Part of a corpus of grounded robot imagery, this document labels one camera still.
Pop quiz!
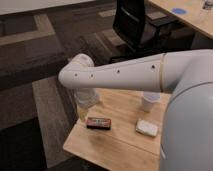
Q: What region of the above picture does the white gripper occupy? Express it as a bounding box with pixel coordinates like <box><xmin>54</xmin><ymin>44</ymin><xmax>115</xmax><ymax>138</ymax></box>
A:
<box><xmin>74</xmin><ymin>89</ymin><xmax>104</xmax><ymax>122</ymax></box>

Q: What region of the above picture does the dark red rectangular eraser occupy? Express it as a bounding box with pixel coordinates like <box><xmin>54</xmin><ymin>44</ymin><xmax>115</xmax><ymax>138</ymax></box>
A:
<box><xmin>86</xmin><ymin>117</ymin><xmax>111</xmax><ymax>130</ymax></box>

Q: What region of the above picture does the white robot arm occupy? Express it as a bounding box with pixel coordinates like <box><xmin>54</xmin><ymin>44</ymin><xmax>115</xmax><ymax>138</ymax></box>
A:
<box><xmin>58</xmin><ymin>49</ymin><xmax>213</xmax><ymax>171</ymax></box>

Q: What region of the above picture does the white sponge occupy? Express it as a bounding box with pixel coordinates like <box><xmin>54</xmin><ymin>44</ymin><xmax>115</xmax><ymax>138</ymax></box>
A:
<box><xmin>136</xmin><ymin>119</ymin><xmax>158</xmax><ymax>137</ymax></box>

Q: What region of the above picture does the white paper cup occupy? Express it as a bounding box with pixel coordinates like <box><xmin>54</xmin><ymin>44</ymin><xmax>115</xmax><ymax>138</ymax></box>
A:
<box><xmin>142</xmin><ymin>92</ymin><xmax>161</xmax><ymax>112</ymax></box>

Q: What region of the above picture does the black office chair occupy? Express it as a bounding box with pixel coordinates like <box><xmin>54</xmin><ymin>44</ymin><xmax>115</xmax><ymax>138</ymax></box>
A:
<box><xmin>109</xmin><ymin>0</ymin><xmax>177</xmax><ymax>63</ymax></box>

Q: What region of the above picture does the blue round disc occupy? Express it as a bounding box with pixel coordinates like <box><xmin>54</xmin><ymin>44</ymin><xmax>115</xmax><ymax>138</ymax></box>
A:
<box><xmin>172</xmin><ymin>8</ymin><xmax>186</xmax><ymax>14</ymax></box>

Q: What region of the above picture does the small grey desk object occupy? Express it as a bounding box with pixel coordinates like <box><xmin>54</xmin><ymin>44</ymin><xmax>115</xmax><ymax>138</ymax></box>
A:
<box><xmin>203</xmin><ymin>1</ymin><xmax>213</xmax><ymax>10</ymax></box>

